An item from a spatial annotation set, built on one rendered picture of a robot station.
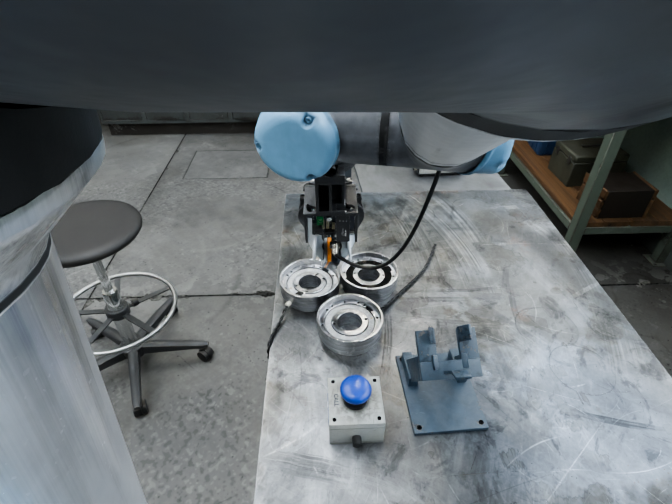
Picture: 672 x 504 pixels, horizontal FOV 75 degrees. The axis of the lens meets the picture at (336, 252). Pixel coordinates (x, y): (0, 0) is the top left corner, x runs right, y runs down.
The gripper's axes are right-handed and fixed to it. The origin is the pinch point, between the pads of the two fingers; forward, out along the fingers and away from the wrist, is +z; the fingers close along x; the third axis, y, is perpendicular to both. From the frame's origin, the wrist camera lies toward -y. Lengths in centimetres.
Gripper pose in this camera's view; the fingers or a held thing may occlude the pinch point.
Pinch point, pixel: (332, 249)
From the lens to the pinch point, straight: 70.6
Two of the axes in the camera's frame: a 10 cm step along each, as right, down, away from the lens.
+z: 0.1, 7.0, 7.2
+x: 10.0, -0.2, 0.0
